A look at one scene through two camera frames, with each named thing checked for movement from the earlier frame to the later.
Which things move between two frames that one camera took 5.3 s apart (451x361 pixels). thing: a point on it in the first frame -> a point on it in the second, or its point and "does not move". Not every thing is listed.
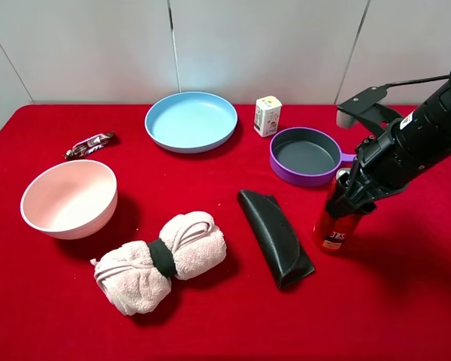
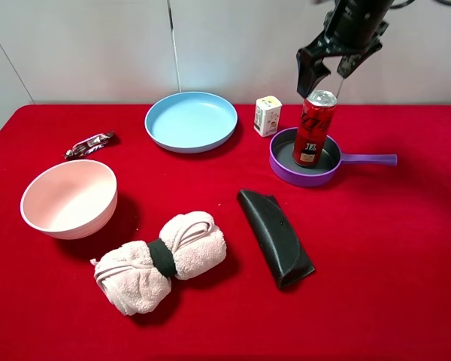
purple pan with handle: [307, 157] does not move
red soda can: [337, 235] -> [313, 127]
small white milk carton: [267, 115] does not move
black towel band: [162, 257] does not move
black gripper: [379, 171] -> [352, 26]
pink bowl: [70, 200] does not move
